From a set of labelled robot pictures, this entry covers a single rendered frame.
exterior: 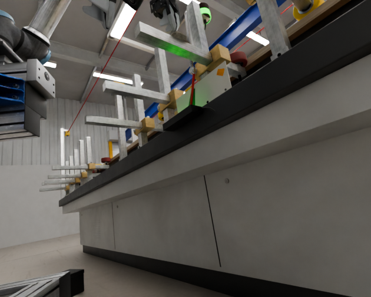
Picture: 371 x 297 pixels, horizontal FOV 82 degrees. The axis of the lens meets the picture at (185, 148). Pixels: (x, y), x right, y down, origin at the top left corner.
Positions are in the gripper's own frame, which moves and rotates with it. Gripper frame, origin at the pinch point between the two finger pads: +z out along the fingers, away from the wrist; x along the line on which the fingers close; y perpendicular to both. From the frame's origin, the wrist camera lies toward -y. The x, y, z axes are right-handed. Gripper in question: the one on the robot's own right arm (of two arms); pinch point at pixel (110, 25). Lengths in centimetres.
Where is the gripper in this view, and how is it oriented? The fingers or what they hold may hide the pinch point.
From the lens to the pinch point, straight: 59.1
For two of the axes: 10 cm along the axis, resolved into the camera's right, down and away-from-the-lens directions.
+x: 6.1, -2.9, -7.4
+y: -7.8, -0.3, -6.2
